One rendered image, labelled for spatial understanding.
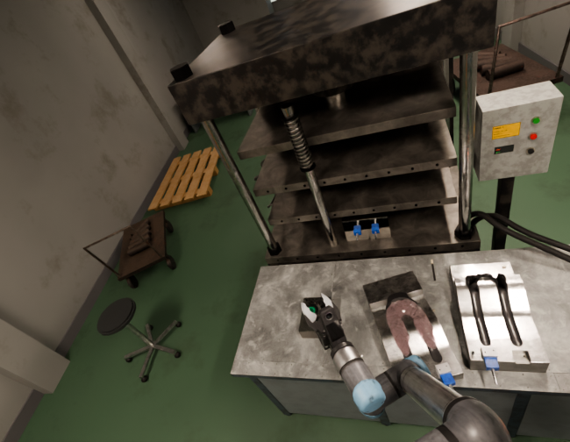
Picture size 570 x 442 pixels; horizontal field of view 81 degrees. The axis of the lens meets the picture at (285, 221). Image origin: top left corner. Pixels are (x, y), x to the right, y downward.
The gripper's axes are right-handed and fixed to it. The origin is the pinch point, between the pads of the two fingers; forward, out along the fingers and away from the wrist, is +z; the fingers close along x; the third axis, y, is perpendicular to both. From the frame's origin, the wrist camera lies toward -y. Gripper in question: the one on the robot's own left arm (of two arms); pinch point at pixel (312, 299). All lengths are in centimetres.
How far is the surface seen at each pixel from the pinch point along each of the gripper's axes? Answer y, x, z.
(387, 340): 53, 30, 3
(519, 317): 47, 80, -16
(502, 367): 54, 62, -27
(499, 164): 13, 118, 37
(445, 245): 56, 92, 39
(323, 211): 31, 38, 78
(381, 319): 54, 34, 14
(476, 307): 47, 70, -4
